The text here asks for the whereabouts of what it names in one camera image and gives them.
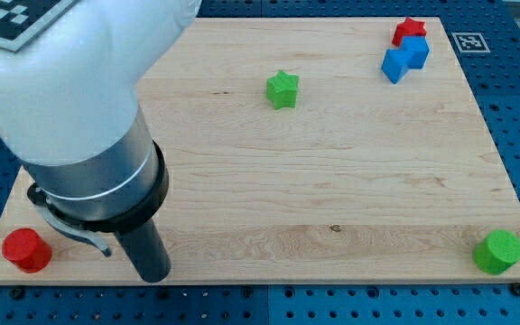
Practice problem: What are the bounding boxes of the fiducial marker on arm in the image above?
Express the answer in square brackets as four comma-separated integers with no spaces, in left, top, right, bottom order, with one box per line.
[0,0,78,52]

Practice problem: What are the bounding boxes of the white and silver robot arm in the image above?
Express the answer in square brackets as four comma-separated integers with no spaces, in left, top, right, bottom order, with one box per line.
[0,0,201,221]

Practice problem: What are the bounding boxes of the wooden board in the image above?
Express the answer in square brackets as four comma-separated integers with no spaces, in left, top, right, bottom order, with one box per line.
[0,16,520,286]

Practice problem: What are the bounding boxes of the green star block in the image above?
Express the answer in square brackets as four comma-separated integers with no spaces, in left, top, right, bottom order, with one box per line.
[266,70,300,110]

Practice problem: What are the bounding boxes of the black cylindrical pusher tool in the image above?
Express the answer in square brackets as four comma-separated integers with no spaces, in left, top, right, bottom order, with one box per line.
[115,219,172,283]

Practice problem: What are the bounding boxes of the blue zigzag block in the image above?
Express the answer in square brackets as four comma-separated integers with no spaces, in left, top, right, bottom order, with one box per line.
[381,36,430,84]

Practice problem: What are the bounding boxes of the red star block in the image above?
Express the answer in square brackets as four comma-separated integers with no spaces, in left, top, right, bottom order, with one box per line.
[392,17,427,47]

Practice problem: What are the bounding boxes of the grey clamp lever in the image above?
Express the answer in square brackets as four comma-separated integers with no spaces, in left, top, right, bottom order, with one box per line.
[27,182,112,257]

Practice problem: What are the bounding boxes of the fiducial marker on table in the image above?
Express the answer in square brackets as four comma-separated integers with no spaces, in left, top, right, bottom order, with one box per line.
[451,32,490,53]

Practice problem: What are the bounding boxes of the red cylinder block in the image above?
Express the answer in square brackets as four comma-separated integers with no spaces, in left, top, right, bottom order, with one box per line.
[1,227,52,274]

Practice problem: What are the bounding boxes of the green cylinder block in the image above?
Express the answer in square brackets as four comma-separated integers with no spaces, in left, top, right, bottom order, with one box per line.
[472,229,520,275]

